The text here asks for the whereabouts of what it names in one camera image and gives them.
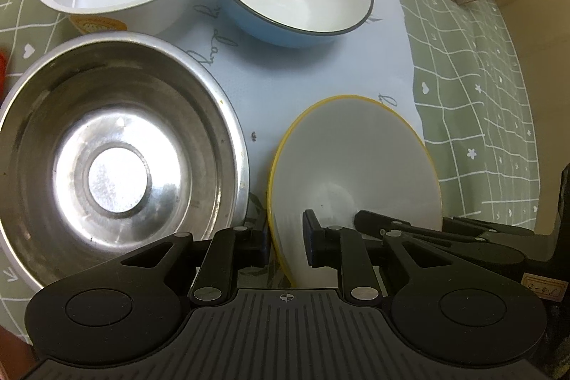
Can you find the green checked tablecloth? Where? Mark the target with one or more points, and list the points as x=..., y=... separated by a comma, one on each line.
x=467, y=73

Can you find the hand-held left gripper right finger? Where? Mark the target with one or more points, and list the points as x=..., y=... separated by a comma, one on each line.
x=310, y=238

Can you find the red object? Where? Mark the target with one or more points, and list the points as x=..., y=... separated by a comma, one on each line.
x=2, y=73

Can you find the stainless steel bowl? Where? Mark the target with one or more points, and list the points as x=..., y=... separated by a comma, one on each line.
x=67, y=117

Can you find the yellow-rimmed white bowl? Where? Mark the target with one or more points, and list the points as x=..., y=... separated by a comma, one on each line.
x=356, y=157

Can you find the white printed table runner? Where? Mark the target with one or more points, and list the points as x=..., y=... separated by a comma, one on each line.
x=276, y=86

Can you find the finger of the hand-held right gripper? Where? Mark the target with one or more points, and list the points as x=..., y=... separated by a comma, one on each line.
x=400, y=226
x=490, y=226

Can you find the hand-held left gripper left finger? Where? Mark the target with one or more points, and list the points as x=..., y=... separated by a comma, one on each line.
x=254, y=248

